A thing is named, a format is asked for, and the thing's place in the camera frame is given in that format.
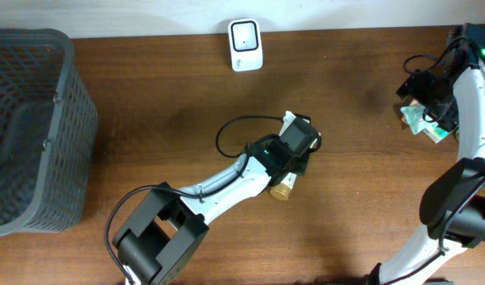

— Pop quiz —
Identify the white tube gold cap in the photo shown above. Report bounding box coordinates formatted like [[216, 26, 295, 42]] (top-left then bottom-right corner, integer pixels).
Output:
[[269, 173, 297, 201]]

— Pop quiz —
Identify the teal wet wipes pack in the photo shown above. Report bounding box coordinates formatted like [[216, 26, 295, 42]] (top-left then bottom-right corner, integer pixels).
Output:
[[400, 105, 428, 135]]

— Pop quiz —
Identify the green tissue pack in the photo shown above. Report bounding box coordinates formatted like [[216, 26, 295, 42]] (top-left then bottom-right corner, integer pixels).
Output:
[[422, 123, 451, 143]]

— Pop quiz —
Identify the orange tissue pack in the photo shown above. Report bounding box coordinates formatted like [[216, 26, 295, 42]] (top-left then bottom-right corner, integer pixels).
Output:
[[409, 99, 422, 107]]

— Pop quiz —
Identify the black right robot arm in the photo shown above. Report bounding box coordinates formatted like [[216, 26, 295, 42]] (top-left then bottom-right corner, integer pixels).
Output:
[[364, 23, 485, 284]]

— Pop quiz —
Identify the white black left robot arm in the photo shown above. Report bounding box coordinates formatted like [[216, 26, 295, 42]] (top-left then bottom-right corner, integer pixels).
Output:
[[105, 113, 322, 284]]

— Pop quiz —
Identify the white barcode scanner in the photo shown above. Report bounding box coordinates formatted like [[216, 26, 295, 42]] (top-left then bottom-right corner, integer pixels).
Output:
[[227, 18, 263, 72]]

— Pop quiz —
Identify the grey plastic mesh basket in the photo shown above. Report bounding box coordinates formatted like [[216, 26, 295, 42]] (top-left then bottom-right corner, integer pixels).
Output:
[[0, 28, 98, 237]]

